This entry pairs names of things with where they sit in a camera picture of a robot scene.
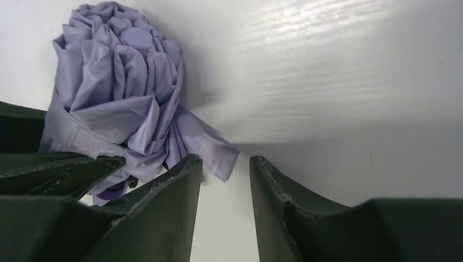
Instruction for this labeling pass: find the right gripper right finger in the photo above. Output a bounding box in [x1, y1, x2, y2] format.
[250, 156, 462, 261]

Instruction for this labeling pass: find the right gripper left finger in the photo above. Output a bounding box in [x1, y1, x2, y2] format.
[1, 154, 203, 261]

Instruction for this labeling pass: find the black and lavender folding umbrella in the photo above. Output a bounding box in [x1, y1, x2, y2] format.
[39, 2, 239, 206]

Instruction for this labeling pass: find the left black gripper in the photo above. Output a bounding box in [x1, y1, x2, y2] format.
[1, 102, 126, 199]

